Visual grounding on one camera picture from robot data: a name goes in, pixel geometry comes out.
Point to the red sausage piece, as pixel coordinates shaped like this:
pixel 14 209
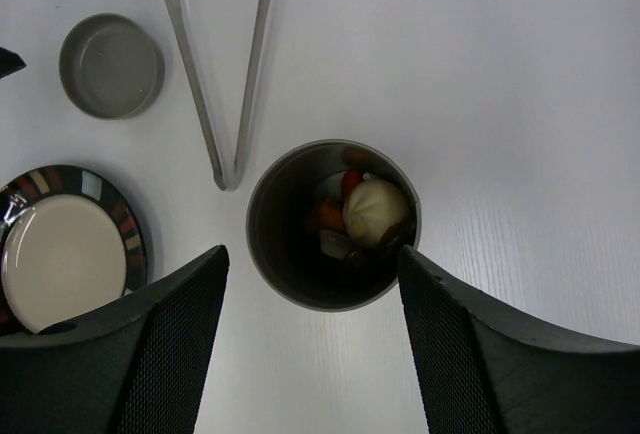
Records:
pixel 351 179

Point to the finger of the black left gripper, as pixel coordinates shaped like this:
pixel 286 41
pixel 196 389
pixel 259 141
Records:
pixel 10 63

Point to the grey cylindrical lunch container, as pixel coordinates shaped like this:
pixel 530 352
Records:
pixel 289 257

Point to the black white sushi piece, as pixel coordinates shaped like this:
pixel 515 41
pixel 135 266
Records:
pixel 335 245

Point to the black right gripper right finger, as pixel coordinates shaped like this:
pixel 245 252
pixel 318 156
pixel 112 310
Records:
pixel 484 366

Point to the white steamed bun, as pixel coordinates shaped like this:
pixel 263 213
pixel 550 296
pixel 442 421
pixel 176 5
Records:
pixel 371 209

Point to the metal serving tongs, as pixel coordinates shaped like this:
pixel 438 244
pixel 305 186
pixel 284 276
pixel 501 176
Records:
pixel 226 182

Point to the black patterned round plate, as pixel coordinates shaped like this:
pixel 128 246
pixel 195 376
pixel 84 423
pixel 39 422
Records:
pixel 70 243

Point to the grey container lid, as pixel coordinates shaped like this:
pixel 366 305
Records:
pixel 110 67

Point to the brown cooked shrimp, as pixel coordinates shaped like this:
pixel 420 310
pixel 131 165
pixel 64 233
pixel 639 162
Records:
pixel 385 241

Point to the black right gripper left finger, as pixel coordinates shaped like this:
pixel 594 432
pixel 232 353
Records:
pixel 135 365

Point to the orange carrot piece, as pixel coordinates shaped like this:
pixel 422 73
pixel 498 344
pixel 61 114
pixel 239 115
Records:
pixel 326 215

